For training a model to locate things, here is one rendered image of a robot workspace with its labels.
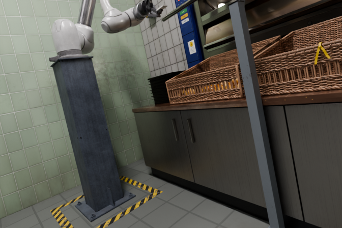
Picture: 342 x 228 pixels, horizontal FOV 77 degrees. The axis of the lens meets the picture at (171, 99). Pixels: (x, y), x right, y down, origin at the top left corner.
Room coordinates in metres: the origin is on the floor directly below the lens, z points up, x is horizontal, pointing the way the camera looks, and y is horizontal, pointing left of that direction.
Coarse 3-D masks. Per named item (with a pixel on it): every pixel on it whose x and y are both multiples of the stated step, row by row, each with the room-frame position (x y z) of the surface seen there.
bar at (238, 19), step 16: (192, 0) 1.27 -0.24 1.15; (240, 0) 0.82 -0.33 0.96; (240, 16) 0.79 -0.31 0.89; (240, 32) 0.80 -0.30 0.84; (240, 48) 0.81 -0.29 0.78; (240, 64) 0.82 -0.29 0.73; (256, 80) 0.81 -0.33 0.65; (256, 96) 0.80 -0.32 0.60; (256, 112) 0.79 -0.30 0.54; (256, 128) 0.80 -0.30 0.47; (256, 144) 0.81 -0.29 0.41; (272, 160) 0.81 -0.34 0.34; (272, 176) 0.80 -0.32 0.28; (272, 192) 0.79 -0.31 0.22; (272, 208) 0.80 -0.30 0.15; (272, 224) 0.81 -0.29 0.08
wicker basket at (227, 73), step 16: (256, 48) 1.35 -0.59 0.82; (208, 64) 1.65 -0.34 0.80; (224, 64) 1.55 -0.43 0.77; (176, 80) 1.31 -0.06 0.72; (192, 80) 1.20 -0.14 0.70; (208, 80) 1.11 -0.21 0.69; (224, 80) 1.02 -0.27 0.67; (240, 80) 0.96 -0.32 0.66; (176, 96) 1.33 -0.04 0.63; (192, 96) 1.22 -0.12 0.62; (208, 96) 1.13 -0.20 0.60; (224, 96) 1.04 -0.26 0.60; (240, 96) 0.97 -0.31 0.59
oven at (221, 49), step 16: (208, 0) 1.80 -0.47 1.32; (224, 0) 1.93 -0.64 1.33; (256, 0) 1.37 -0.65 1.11; (224, 16) 1.59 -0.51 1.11; (304, 16) 1.15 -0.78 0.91; (320, 16) 1.10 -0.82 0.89; (336, 16) 1.05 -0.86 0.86; (256, 32) 1.37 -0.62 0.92; (272, 32) 1.30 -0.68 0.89; (288, 32) 1.23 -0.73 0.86; (224, 48) 1.59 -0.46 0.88
